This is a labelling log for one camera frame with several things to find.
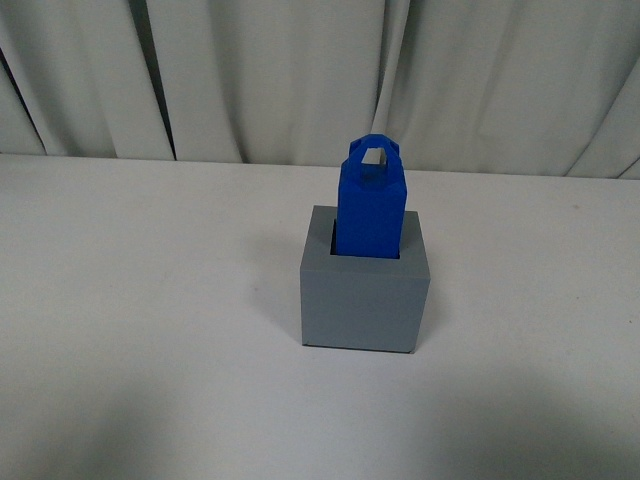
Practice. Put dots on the blue plastic part with handle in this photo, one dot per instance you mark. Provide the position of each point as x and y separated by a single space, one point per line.
372 196

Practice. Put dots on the gray square base block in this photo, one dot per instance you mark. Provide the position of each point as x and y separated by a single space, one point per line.
362 303

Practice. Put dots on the white curtain backdrop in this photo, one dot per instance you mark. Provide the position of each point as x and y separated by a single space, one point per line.
517 87

